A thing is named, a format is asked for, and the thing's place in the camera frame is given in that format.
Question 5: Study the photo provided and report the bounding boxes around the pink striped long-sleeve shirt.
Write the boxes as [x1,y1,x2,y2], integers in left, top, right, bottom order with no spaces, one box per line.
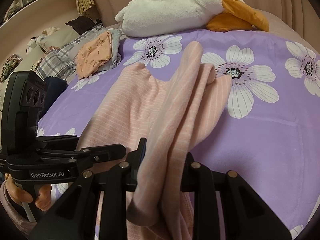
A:
[78,41,232,239]

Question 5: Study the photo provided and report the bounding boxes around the pink sleeved left forearm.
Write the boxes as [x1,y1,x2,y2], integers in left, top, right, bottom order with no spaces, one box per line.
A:
[1,182,36,238]

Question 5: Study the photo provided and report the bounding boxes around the person's left hand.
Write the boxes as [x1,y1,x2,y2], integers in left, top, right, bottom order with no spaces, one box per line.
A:
[5,173,52,211]

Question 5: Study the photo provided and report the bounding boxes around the dark navy garment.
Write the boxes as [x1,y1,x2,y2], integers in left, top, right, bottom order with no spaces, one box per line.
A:
[43,76,68,112]

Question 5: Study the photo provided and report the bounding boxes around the purple floral bed sheet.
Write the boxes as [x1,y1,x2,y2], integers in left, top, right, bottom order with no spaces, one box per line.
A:
[37,30,319,238]

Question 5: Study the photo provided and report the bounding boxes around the plaid grey blanket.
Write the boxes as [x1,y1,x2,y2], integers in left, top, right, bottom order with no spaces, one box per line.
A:
[34,24,104,80]

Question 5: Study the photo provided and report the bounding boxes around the folded orange patterned garment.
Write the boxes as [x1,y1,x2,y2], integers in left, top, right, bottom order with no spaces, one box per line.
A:
[76,30,112,79]

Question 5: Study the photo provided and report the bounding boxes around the white stuffed toy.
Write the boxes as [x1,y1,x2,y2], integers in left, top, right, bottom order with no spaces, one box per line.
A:
[25,27,60,55]

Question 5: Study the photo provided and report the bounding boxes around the beige pillow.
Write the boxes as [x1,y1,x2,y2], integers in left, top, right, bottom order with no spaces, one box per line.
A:
[39,25,79,51]

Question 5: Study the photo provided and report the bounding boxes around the folded grey garment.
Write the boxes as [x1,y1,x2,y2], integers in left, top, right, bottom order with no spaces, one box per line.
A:
[98,28,121,72]

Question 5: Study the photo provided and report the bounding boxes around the dark brown cushion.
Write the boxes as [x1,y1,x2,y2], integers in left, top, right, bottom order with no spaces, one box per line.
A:
[65,16,102,35]

